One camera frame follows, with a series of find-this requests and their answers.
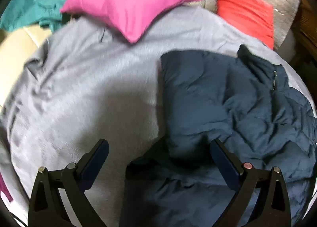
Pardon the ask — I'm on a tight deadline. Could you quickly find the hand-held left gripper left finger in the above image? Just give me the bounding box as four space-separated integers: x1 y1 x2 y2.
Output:
27 139 109 227

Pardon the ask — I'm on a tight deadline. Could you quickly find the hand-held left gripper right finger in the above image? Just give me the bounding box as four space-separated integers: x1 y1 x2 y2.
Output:
210 139 291 227

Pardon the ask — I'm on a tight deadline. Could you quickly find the navy puffer jacket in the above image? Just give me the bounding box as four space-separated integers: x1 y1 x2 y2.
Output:
119 44 317 227

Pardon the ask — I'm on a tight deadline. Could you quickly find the grey bed sheet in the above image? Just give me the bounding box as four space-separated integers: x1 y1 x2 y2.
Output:
0 7 307 220

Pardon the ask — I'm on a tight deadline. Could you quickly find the magenta cloth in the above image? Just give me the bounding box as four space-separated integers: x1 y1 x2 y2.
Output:
0 174 14 203

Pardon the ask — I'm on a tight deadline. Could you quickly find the cream leather sofa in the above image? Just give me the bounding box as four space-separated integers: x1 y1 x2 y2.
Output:
0 25 51 109

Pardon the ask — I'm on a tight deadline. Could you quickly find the red-orange pillow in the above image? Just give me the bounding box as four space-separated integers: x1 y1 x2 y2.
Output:
216 0 275 49

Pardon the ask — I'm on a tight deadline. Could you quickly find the pink pillow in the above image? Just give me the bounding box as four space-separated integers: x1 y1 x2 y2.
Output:
60 0 203 44

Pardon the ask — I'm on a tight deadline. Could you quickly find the silver foil insulation board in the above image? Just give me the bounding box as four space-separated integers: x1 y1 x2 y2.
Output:
158 0 301 49

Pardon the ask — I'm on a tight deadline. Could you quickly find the teal shirt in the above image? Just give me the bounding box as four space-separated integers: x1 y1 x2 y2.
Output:
0 0 70 32

